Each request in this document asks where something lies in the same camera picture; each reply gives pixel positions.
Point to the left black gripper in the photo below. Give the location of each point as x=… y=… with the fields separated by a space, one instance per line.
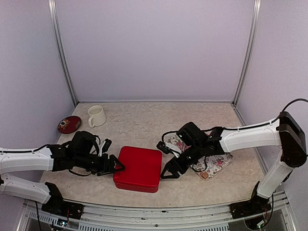
x=109 y=167

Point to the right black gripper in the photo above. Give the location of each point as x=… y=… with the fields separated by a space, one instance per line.
x=170 y=167

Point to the red box lid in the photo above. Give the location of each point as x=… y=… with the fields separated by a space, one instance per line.
x=142 y=169

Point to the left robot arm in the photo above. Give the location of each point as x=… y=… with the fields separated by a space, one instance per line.
x=85 y=151

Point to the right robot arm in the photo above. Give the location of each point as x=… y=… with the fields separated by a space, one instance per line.
x=283 y=132

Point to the cream ceramic mug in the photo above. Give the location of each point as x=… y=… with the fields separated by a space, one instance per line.
x=97 y=116

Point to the red floral saucer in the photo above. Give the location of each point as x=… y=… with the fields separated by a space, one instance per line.
x=69 y=124

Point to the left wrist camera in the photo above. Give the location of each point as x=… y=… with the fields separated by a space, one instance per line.
x=104 y=146

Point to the aluminium table front rail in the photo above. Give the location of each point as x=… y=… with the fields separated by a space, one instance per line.
x=119 y=218

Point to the left aluminium frame post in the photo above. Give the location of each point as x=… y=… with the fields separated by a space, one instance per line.
x=61 y=52

